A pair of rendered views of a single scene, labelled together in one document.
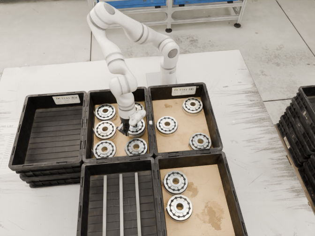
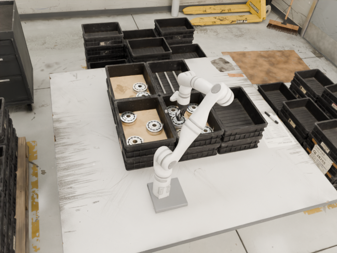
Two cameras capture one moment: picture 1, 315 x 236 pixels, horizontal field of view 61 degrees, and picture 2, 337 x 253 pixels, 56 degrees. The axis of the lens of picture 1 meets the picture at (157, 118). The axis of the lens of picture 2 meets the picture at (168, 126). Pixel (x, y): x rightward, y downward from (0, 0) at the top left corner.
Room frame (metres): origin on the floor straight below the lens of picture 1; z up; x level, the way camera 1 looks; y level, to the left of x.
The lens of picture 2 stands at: (2.09, -0.32, 2.23)
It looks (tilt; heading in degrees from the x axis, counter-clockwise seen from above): 44 degrees down; 165
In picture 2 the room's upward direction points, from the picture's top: 7 degrees clockwise
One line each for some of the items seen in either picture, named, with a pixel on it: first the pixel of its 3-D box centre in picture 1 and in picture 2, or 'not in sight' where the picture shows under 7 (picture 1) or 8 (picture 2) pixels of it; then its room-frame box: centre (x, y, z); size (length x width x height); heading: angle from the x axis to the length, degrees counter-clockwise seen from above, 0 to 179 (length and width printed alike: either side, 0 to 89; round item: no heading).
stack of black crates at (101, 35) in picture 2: not in sight; (103, 48); (-1.02, -0.32, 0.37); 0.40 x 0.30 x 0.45; 97
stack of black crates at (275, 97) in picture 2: not in sight; (276, 103); (-0.06, 1.36, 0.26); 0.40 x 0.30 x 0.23; 7
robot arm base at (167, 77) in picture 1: (168, 74); (161, 181); (1.11, -0.06, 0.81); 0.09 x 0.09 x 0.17; 13
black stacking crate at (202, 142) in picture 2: (119, 128); (189, 119); (0.70, 0.18, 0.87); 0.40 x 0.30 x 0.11; 6
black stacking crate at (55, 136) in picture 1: (55, 133); (231, 113); (0.67, 0.48, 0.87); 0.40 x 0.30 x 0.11; 6
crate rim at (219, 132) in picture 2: (117, 121); (190, 114); (0.70, 0.18, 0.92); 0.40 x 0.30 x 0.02; 6
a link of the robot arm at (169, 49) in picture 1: (168, 54); (164, 162); (1.11, -0.06, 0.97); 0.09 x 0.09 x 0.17; 28
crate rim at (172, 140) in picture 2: (182, 116); (143, 120); (0.73, -0.12, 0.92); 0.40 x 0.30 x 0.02; 6
